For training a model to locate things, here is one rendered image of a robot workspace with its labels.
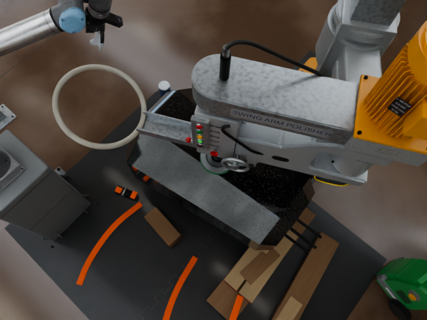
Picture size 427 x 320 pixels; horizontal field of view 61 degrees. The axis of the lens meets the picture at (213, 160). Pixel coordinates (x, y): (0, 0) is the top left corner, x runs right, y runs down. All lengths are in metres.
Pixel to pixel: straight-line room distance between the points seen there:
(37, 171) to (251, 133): 1.31
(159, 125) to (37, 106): 1.82
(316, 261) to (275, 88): 1.74
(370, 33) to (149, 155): 1.45
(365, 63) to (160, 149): 1.28
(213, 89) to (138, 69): 2.23
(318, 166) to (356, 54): 0.57
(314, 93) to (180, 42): 2.45
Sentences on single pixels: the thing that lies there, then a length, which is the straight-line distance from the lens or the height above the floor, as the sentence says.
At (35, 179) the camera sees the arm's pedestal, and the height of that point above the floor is 0.85.
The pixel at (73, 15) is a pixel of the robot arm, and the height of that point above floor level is 1.86.
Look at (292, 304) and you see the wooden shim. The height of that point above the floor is 0.11.
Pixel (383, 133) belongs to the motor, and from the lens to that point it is 1.45.
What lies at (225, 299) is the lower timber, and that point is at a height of 0.11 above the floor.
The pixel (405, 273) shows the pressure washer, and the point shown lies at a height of 0.37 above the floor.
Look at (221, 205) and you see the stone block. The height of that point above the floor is 0.69.
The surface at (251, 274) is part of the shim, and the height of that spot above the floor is 0.22.
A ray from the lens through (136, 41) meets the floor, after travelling 3.81.
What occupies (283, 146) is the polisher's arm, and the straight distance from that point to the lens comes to 1.67.
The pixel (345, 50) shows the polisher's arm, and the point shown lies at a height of 1.45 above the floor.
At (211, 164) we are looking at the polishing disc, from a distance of 2.15.
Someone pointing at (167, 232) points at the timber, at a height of 0.14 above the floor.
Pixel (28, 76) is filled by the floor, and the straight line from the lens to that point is 3.87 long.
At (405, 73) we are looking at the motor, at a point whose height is 1.97.
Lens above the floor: 2.86
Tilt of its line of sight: 68 degrees down
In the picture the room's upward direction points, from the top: 3 degrees clockwise
